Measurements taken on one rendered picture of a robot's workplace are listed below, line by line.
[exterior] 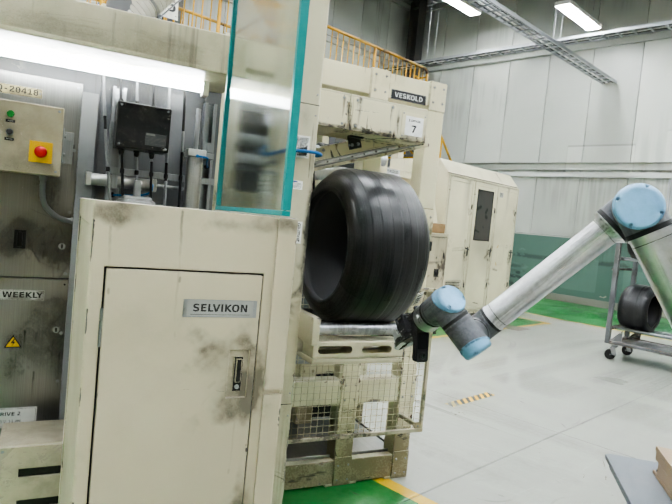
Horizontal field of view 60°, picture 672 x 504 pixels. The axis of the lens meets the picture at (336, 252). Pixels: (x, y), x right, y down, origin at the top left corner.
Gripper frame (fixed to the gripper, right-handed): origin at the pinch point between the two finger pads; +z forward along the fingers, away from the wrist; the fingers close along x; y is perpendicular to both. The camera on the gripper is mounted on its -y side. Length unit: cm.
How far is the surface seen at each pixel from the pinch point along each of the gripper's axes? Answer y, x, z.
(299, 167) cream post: 60, 30, -18
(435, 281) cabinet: 201, -299, 368
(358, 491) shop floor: -33, -23, 107
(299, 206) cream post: 50, 30, -11
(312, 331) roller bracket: 9.7, 28.2, 3.2
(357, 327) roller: 11.4, 9.5, 7.0
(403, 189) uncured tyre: 50, -6, -22
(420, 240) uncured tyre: 30.5, -7.3, -20.6
